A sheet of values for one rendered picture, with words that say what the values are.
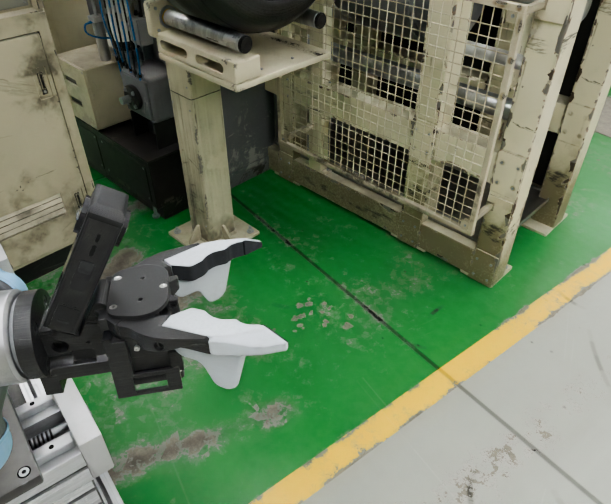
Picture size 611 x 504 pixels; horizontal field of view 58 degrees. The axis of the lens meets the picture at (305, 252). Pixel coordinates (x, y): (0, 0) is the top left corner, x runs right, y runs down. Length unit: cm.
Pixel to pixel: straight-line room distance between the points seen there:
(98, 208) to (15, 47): 156
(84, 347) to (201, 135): 155
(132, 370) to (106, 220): 13
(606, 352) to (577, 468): 47
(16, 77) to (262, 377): 118
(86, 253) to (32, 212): 172
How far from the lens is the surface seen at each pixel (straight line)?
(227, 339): 40
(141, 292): 45
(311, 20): 168
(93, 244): 41
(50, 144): 206
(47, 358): 49
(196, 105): 193
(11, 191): 207
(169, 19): 173
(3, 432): 60
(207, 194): 209
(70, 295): 44
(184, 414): 170
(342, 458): 159
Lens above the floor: 137
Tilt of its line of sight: 39 degrees down
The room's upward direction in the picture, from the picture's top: straight up
